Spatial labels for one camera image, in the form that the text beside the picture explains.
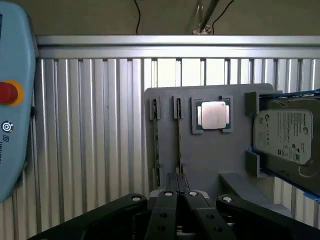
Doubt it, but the green RAM stick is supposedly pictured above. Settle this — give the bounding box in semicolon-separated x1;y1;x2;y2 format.
175;97;185;174
151;98;162;188

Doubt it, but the grey parts rack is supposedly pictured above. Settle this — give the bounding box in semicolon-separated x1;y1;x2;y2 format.
144;83;293;218

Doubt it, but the CPU with silver lid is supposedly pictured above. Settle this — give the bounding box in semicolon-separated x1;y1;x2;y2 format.
195;99;232;132

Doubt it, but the hard disk with white label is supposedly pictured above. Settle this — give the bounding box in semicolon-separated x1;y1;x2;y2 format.
251;94;320;195

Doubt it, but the light blue teach pendant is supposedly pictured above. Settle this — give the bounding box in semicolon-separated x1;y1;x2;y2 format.
0;0;39;204

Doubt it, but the metal stand leg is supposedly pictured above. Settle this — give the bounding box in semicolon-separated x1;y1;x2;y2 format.
188;0;221;35

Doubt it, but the aluminium table frame rail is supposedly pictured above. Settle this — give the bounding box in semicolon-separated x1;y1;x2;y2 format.
34;34;320;60

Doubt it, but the thin black cable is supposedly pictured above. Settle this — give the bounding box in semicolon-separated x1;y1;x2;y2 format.
133;0;142;35
211;0;232;33

